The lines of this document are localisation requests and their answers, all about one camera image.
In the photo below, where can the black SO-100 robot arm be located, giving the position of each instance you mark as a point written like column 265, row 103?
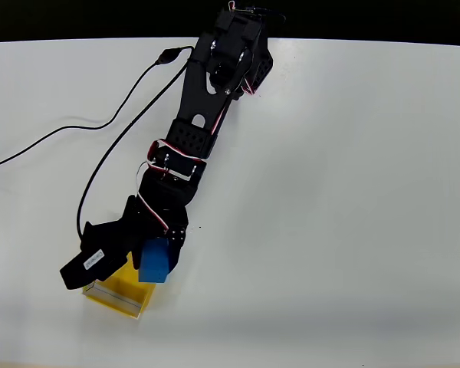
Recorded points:
column 203, row 99

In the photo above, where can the blue rectangular block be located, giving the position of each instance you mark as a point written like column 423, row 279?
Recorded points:
column 154, row 262

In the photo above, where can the yellow open box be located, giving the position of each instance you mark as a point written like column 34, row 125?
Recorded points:
column 126, row 293

